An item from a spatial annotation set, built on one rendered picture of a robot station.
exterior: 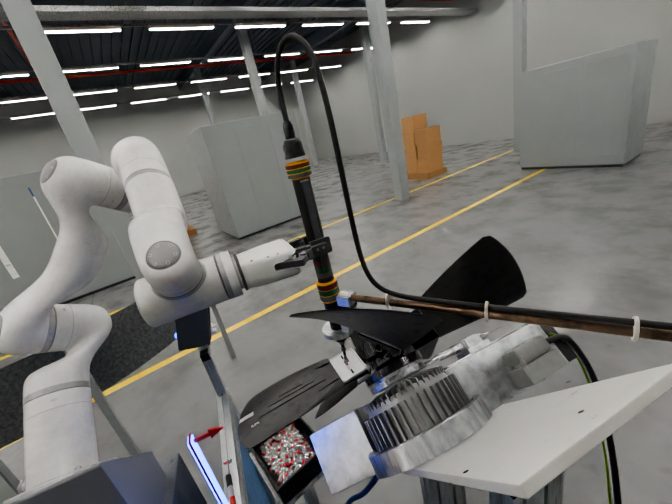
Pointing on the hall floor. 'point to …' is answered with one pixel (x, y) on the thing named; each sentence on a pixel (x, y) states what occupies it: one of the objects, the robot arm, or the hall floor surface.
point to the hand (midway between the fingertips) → (317, 243)
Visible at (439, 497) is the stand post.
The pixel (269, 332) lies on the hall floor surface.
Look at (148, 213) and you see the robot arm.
